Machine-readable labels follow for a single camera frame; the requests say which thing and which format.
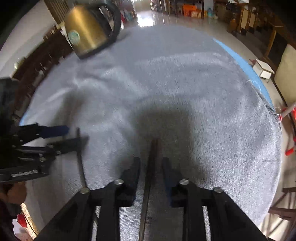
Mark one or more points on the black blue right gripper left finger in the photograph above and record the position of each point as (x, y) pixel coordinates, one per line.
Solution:
(76, 219)

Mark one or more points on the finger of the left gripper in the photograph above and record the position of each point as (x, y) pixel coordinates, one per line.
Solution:
(76, 144)

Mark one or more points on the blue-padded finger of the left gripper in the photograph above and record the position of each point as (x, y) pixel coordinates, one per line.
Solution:
(34, 131)

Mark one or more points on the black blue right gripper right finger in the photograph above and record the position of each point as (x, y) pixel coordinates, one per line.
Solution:
(205, 211)

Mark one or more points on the person's left hand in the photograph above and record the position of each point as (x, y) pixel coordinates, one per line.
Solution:
(16, 195)

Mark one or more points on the dark wooden chair right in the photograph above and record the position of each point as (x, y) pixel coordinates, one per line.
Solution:
(284, 207)

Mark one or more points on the red plastic child chair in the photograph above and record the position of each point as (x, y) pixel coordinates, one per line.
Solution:
(287, 115)

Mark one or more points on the grey tablecloth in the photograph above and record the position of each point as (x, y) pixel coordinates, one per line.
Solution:
(213, 119)

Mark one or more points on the gold electric kettle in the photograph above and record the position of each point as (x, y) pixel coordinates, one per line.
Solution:
(90, 28)

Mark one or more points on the small white step stool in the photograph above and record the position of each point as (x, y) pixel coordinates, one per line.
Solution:
(262, 69)

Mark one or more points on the cream leather sofa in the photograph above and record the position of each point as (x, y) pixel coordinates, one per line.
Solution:
(285, 75)

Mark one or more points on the orange box under table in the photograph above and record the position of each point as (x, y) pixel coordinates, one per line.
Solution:
(188, 9)

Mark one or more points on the blue water jug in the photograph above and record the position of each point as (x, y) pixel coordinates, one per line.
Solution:
(210, 13)

